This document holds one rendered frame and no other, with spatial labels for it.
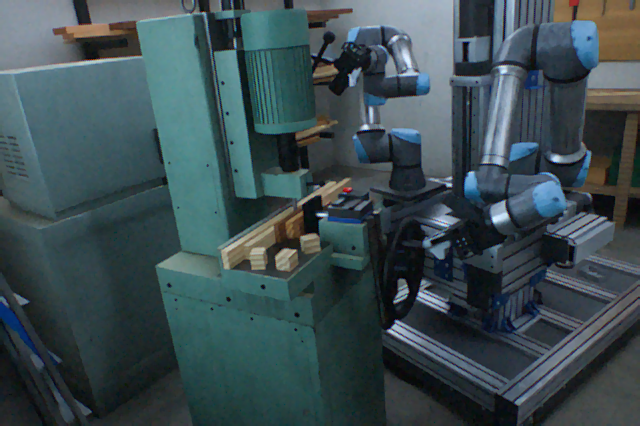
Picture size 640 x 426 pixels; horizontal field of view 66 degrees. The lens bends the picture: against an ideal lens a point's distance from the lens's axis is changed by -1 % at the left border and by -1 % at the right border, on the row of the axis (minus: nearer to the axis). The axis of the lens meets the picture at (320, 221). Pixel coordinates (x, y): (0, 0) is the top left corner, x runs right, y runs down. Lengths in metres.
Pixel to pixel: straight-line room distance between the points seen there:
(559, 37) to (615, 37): 2.92
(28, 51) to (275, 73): 2.43
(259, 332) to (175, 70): 0.78
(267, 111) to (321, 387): 0.78
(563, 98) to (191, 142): 1.04
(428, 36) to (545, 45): 3.42
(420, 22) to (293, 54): 3.55
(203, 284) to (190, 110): 0.51
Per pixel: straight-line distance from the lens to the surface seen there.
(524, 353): 2.15
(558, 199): 1.19
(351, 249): 1.36
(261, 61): 1.35
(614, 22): 4.34
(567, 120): 1.56
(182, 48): 1.48
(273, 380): 1.57
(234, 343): 1.59
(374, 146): 1.98
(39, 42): 3.62
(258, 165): 1.48
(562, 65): 1.44
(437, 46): 4.77
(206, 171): 1.51
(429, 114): 4.88
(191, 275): 1.56
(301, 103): 1.36
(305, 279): 1.28
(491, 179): 1.31
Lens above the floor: 1.46
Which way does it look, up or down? 21 degrees down
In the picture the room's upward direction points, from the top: 5 degrees counter-clockwise
